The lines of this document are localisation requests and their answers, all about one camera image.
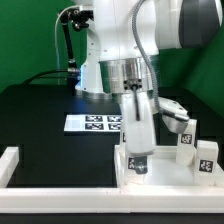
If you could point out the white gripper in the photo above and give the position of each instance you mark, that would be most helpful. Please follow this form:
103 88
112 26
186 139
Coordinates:
139 134

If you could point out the white square tabletop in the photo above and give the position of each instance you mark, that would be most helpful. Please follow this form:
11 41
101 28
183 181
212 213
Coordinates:
163 169

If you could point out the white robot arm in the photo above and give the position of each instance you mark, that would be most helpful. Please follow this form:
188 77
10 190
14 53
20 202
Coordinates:
124 37

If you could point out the white plate with markers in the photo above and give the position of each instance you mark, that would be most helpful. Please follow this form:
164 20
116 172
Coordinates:
92 123

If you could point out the white U-shaped fence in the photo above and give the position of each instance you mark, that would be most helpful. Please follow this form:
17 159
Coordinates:
130 199

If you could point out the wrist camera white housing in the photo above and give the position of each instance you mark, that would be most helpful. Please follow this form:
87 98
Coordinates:
175 116

